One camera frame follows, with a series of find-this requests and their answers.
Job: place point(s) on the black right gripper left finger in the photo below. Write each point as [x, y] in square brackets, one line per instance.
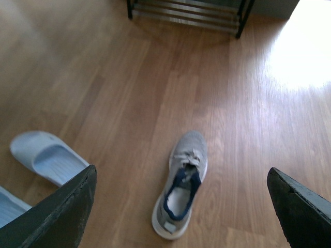
[57, 221]

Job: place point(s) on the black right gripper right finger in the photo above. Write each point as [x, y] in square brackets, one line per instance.
[304, 215]

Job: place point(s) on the grey knit sneaker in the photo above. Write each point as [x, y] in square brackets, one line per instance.
[188, 164]

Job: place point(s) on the black metal shoe rack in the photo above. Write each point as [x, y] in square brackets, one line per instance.
[225, 16]

